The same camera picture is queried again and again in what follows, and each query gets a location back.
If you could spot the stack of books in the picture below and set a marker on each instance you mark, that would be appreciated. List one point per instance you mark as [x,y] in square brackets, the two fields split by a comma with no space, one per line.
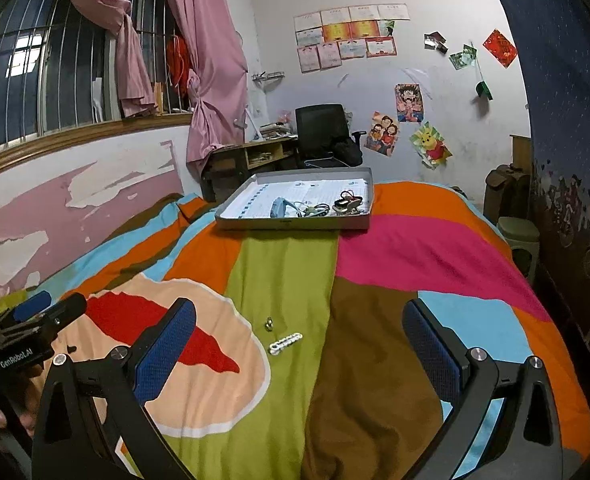
[277,131]

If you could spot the green wall photos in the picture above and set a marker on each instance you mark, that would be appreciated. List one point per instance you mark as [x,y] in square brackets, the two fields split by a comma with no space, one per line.
[462,56]

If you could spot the grey cardboard tray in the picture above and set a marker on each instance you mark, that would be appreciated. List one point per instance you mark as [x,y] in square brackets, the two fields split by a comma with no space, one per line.
[255,205]

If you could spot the colourful patchwork blanket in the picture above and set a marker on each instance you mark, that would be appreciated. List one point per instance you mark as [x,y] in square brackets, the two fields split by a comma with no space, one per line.
[285,285]

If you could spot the wooden cabinet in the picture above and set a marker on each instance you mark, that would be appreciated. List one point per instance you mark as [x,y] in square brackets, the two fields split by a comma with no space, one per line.
[521,150]

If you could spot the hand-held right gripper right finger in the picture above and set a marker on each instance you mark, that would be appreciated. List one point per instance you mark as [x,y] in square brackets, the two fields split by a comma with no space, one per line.
[430,355]

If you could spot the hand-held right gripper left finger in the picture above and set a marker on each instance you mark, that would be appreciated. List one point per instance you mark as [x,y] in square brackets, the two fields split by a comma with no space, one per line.
[165,355]

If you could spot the yellow bear poster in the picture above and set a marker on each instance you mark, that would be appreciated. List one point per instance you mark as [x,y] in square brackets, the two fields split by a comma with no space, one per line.
[430,144]

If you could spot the wooden window sill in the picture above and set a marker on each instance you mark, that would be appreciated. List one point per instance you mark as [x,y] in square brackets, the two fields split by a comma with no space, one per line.
[75,140]

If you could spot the black bag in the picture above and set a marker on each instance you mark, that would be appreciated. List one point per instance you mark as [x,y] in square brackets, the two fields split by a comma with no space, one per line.
[349,152]

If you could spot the anime character poster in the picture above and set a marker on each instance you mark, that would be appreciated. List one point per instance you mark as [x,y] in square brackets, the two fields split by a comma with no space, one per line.
[409,102]

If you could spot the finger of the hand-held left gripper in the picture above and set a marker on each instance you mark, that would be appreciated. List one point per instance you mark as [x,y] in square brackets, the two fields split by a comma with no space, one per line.
[32,306]
[65,312]

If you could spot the group of award certificates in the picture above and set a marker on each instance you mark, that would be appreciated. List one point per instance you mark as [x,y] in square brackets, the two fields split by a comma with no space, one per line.
[350,37]

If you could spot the blue printed wardrobe curtain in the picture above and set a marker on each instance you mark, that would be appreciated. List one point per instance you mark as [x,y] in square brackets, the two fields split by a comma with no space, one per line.
[565,135]

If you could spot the cartoon family poster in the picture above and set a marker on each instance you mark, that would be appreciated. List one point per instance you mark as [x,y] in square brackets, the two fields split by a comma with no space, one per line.
[381,134]

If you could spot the red hanging cloth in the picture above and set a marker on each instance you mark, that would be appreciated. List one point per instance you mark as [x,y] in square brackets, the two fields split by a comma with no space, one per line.
[177,65]

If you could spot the barred window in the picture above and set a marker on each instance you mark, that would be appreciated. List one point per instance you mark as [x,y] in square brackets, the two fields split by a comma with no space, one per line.
[50,60]

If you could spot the white desk lamp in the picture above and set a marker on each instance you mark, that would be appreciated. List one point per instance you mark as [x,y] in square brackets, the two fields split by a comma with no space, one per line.
[251,125]

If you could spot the wooden desk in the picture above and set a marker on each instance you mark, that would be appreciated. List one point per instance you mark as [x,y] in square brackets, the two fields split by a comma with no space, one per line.
[235,160]

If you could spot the dark wall photos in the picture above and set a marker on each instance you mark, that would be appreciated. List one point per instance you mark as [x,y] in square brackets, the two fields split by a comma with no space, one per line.
[435,42]

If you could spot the black office chair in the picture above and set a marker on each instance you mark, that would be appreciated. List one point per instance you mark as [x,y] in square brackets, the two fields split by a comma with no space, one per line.
[320,127]

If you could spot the brown bag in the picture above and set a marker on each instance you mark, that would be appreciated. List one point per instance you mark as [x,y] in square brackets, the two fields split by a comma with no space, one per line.
[506,190]

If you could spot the metal wall rack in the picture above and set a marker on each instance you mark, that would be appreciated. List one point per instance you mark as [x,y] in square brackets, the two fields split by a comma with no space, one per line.
[267,76]

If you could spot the red paper square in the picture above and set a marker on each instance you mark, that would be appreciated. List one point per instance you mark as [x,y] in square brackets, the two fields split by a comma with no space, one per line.
[500,48]

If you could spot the large tied pink curtain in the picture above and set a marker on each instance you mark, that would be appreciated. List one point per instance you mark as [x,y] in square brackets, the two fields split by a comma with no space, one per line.
[210,60]

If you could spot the small knotted pink curtain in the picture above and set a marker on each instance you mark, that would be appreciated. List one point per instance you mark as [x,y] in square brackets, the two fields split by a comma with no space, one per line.
[125,60]

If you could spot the green hanging ornament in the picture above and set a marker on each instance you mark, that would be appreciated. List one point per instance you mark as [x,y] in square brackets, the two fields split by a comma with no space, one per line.
[484,91]

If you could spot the green plastic stool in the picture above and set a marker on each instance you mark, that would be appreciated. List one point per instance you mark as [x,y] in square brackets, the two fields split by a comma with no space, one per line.
[517,232]

